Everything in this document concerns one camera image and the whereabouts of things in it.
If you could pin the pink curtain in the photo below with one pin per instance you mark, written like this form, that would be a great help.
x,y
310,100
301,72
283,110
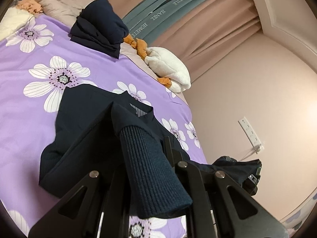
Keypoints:
x,y
206,34

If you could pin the white fluffy blanket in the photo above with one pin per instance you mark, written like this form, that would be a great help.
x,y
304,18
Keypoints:
x,y
165,64

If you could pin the beige quilt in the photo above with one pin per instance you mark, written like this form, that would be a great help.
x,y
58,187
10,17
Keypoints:
x,y
66,11

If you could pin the grey green lettered curtain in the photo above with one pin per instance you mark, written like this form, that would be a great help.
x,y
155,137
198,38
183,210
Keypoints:
x,y
150,18

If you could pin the peach ruffled cloth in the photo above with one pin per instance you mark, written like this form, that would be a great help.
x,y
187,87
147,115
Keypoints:
x,y
30,6

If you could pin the dark navy zip jacket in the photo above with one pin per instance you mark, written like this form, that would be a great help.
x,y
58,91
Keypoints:
x,y
114,133

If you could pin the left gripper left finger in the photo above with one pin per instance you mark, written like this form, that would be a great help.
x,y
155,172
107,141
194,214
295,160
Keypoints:
x,y
97,206

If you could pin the white wall socket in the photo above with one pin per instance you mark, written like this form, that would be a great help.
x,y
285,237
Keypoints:
x,y
250,133

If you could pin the orange cloth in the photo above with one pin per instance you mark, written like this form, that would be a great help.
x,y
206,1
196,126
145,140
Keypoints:
x,y
140,46

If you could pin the purple floral bed sheet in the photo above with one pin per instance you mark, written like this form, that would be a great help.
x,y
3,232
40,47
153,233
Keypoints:
x,y
37,64

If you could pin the folded dark navy clothes stack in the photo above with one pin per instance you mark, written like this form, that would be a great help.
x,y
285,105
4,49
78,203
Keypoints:
x,y
99,28

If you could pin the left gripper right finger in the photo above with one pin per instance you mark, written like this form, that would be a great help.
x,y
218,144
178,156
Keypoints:
x,y
220,207

